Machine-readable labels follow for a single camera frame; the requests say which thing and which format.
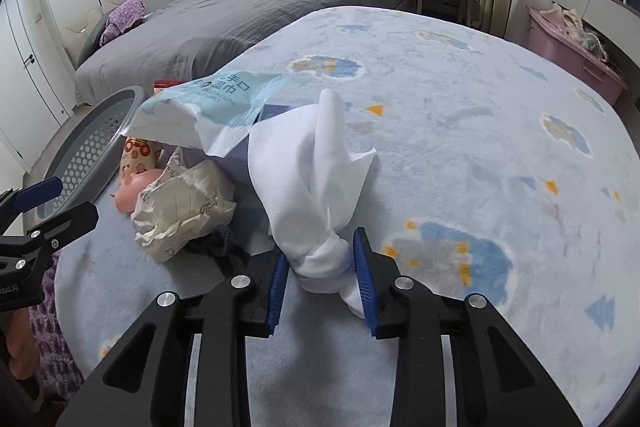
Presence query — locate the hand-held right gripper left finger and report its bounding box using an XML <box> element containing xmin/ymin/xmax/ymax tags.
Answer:
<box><xmin>56</xmin><ymin>249</ymin><xmax>291</xmax><ymax>427</ymax></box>

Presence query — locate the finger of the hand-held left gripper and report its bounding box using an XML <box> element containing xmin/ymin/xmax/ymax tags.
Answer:
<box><xmin>27</xmin><ymin>203</ymin><xmax>100</xmax><ymax>254</ymax></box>
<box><xmin>0</xmin><ymin>177</ymin><xmax>63</xmax><ymax>220</ymax></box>

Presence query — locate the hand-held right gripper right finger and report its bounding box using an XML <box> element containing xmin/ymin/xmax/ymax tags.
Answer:
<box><xmin>352</xmin><ymin>227</ymin><xmax>583</xmax><ymax>427</ymax></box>

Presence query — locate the grey perforated plastic basket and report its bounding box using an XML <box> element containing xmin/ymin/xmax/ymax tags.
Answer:
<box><xmin>37</xmin><ymin>86</ymin><xmax>151</xmax><ymax>220</ymax></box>

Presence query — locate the white paper tissue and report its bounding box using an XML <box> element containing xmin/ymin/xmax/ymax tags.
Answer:
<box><xmin>247</xmin><ymin>88</ymin><xmax>378</xmax><ymax>320</ymax></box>

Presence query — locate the light blue wet wipes packet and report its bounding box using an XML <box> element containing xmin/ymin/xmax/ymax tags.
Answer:
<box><xmin>121</xmin><ymin>69</ymin><xmax>293</xmax><ymax>158</ymax></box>

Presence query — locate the person's left forearm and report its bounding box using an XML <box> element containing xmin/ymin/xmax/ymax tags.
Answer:
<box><xmin>0</xmin><ymin>307</ymin><xmax>43</xmax><ymax>370</ymax></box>

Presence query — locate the pink plastic doll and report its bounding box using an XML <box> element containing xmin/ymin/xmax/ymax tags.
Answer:
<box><xmin>114</xmin><ymin>167</ymin><xmax>166</xmax><ymax>212</ymax></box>

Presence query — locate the person's purple fuzzy clothing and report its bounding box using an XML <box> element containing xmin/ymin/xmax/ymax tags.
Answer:
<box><xmin>27</xmin><ymin>257</ymin><xmax>86</xmax><ymax>403</ymax></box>

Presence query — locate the crumpled beige paper bag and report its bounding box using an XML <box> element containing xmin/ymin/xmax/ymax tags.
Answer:
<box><xmin>131</xmin><ymin>147</ymin><xmax>237</xmax><ymax>264</ymax></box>

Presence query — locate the dark green pillow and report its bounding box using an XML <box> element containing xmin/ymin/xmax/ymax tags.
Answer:
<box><xmin>77</xmin><ymin>14</ymin><xmax>108</xmax><ymax>62</ymax></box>

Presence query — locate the beige crown-shaped cushion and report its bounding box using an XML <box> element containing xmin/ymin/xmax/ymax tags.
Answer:
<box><xmin>62</xmin><ymin>4</ymin><xmax>106</xmax><ymax>58</ymax></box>

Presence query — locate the purple fuzzy blanket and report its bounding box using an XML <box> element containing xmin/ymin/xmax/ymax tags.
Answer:
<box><xmin>100</xmin><ymin>0</ymin><xmax>147</xmax><ymax>48</ymax></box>

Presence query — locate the grey bed with beige headboard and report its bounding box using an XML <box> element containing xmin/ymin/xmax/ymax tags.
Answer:
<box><xmin>74</xmin><ymin>0</ymin><xmax>416</xmax><ymax>105</ymax></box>

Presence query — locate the pink plastic storage box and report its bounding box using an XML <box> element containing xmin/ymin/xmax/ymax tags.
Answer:
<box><xmin>526</xmin><ymin>4</ymin><xmax>630</xmax><ymax>108</ymax></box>

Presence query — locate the pale clothes pile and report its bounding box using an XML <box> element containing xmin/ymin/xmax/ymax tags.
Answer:
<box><xmin>542</xmin><ymin>4</ymin><xmax>608</xmax><ymax>62</ymax></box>

